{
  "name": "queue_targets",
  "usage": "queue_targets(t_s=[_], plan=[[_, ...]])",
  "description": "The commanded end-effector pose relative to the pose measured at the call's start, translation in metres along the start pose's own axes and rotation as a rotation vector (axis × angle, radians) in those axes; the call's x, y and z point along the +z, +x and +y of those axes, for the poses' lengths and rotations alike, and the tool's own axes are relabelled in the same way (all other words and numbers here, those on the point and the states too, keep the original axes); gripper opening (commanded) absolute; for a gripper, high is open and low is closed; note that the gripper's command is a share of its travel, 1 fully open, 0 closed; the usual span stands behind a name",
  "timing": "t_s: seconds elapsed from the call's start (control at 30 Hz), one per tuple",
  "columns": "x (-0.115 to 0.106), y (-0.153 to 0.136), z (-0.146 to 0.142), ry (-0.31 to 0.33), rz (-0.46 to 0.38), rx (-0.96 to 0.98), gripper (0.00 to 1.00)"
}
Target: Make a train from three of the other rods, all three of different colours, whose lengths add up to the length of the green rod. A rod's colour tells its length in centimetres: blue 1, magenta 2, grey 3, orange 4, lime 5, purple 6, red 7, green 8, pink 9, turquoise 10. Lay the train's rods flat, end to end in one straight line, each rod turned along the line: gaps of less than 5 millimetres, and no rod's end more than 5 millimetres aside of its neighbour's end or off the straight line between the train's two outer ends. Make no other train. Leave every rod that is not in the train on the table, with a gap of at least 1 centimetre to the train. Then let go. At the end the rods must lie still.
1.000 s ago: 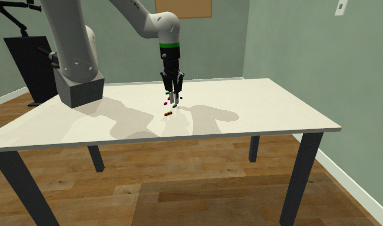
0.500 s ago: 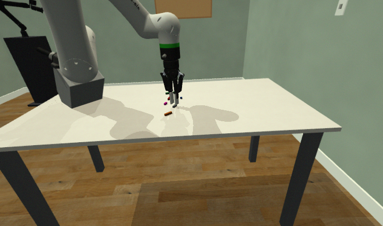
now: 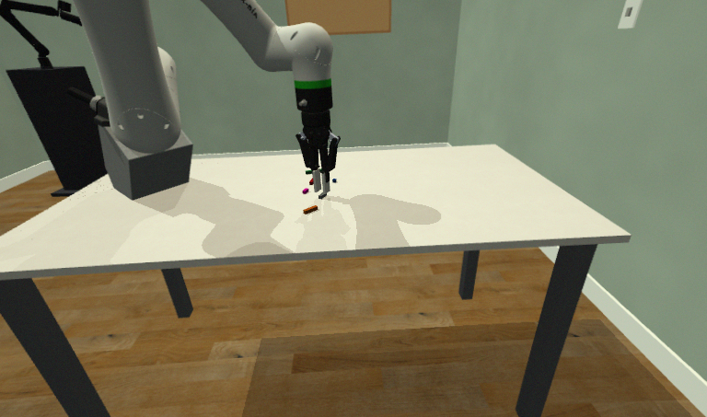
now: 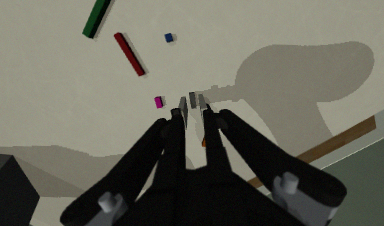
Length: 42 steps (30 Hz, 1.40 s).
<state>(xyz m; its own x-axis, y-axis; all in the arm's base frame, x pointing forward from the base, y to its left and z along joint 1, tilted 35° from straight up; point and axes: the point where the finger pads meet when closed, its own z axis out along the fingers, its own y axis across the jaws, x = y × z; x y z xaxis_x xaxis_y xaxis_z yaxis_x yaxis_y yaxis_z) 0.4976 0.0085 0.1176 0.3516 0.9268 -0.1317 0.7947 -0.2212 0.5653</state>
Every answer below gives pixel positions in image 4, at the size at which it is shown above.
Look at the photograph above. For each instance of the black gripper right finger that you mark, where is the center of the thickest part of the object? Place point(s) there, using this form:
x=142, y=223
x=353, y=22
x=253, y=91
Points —
x=306, y=192

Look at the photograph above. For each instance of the dark green rod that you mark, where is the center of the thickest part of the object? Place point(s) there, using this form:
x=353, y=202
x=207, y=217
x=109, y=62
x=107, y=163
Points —
x=95, y=18

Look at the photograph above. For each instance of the small blue block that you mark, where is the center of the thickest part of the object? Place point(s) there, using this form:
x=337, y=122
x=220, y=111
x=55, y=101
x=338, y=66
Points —
x=168, y=37

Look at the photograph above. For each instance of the dark red rod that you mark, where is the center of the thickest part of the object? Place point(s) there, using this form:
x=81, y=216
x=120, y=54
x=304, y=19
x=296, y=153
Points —
x=129, y=53

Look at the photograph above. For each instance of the small magenta block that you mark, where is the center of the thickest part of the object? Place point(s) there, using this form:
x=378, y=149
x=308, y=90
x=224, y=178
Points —
x=158, y=102

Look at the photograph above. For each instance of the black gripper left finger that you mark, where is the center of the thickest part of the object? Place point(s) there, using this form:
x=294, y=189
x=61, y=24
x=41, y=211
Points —
x=107, y=200

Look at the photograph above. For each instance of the grey rectangular bar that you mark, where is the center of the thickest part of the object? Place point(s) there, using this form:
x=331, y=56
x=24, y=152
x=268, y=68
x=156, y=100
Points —
x=192, y=100

